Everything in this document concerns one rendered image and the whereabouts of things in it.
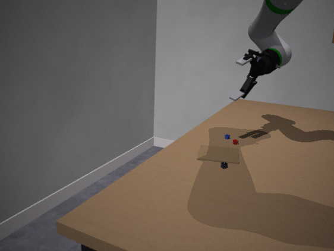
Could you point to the tan square mat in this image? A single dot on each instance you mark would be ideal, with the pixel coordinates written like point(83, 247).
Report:
point(218, 154)

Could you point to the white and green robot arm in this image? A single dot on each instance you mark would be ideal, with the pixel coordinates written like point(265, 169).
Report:
point(262, 31)

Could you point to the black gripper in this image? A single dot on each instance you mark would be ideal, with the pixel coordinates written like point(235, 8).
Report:
point(261, 62)

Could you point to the black die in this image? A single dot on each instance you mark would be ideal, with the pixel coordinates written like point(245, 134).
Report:
point(224, 165)

